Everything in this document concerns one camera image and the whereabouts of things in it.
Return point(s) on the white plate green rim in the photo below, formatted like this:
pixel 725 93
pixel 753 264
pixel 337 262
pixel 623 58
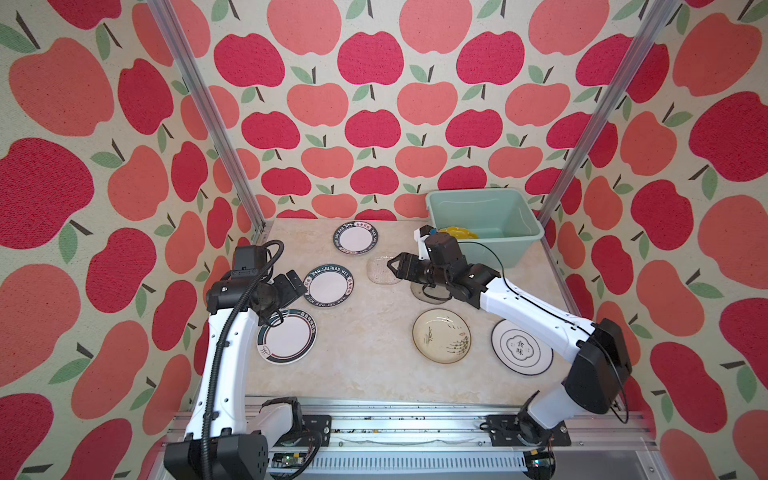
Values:
pixel 286 343

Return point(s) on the mint green plastic bin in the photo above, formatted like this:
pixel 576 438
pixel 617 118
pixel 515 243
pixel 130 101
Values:
pixel 501 218

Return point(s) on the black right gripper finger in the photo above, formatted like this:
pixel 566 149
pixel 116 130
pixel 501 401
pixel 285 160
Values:
pixel 401 261
pixel 399 276

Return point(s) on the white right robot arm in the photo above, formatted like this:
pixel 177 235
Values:
pixel 596 351

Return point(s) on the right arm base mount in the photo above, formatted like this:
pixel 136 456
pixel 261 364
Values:
pixel 508 430

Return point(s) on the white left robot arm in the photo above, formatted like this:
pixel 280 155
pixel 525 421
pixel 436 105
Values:
pixel 218 442

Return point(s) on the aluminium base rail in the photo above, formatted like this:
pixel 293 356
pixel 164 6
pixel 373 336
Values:
pixel 402 440

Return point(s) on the clear round glass plate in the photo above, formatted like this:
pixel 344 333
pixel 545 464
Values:
pixel 378 271

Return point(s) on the cream plate with plant drawing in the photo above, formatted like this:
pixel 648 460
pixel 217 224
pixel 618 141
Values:
pixel 442 336

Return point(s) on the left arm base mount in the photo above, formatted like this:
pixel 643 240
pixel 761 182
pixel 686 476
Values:
pixel 314 427

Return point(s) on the white plate dark rim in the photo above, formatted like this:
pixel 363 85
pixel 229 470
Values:
pixel 355 238
pixel 328 285

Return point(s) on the clear grey glass plate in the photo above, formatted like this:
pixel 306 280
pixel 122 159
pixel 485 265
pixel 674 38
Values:
pixel 433 294

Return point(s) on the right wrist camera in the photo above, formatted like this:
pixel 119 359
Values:
pixel 420 236

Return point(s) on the right aluminium frame post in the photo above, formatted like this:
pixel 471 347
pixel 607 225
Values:
pixel 654 22

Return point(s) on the yellow polka dot plate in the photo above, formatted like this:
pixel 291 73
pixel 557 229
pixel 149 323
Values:
pixel 460 233

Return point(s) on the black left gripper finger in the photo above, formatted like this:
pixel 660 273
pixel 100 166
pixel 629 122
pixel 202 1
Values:
pixel 294 287
pixel 275 314

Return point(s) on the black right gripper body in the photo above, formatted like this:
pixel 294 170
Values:
pixel 435 274

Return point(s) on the left aluminium frame post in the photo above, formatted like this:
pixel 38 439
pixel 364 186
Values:
pixel 173 33

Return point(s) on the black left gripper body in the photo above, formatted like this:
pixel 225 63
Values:
pixel 281 292

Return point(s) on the aluminium frame post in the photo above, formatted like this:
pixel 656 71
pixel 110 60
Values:
pixel 654 22
pixel 173 33

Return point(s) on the white plate with black rings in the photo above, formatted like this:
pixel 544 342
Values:
pixel 520 351

